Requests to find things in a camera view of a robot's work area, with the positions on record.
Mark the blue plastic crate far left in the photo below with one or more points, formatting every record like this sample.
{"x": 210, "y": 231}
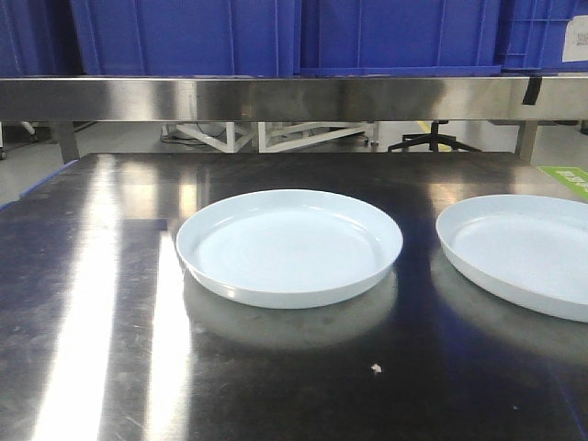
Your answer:
{"x": 38, "y": 38}

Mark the blue plastic crate right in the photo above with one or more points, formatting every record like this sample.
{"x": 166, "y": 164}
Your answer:
{"x": 530, "y": 36}

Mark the blue plastic crate middle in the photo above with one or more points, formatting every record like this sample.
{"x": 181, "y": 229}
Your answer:
{"x": 399, "y": 38}

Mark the blue plastic crate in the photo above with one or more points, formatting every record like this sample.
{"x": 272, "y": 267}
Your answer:
{"x": 530, "y": 36}
{"x": 38, "y": 38}
{"x": 184, "y": 38}
{"x": 399, "y": 38}

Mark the white label on crate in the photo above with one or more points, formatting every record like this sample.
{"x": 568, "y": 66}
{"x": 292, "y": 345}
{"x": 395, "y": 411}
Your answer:
{"x": 575, "y": 46}

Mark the stainless steel shelf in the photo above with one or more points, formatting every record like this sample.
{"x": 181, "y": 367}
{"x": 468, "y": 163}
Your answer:
{"x": 63, "y": 101}

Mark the black office chair base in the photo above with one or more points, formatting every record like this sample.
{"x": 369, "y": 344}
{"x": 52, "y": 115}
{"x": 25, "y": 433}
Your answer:
{"x": 433, "y": 139}

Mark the light blue plate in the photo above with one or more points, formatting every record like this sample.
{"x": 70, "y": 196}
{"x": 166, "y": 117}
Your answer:
{"x": 528, "y": 250}
{"x": 289, "y": 249}

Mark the white metal frame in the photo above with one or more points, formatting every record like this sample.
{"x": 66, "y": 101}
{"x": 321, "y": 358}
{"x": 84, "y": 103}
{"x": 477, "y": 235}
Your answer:
{"x": 266, "y": 137}

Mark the black tape strip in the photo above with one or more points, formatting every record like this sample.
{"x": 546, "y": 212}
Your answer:
{"x": 532, "y": 90}

